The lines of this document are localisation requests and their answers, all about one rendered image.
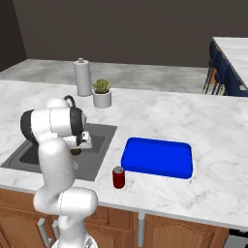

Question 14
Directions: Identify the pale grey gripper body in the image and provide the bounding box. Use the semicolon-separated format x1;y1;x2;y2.
76;139;94;150

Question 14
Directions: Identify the grey kitchen sink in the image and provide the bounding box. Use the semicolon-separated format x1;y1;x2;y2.
0;122;118;182

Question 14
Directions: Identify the black curved faucet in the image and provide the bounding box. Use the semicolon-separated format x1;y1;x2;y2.
63;94;78;109

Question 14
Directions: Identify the blue tray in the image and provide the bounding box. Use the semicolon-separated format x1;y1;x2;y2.
120;137;195;180

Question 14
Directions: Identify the red can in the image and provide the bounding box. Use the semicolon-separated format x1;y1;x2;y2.
111;166;126;190

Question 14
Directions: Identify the green plant in white pot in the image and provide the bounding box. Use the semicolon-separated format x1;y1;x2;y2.
91;78;113;109

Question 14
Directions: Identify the white paper towel roll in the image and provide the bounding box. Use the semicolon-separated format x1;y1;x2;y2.
73;57;93;98

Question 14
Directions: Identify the wooden cupboard door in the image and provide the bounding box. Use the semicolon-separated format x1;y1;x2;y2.
144;215;229;248
84;218;136;248
0;204;50;248

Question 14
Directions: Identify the dark blue bar stool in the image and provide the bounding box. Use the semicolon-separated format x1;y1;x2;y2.
201;40;222;96
224;63;248;98
214;48;234;97

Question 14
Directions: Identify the grey dishwasher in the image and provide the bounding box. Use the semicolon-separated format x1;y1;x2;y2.
222;228;248;248

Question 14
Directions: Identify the silver cupboard handle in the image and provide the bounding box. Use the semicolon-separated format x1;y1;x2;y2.
51;219;62;242
137;211;145;248
37;218;52;248

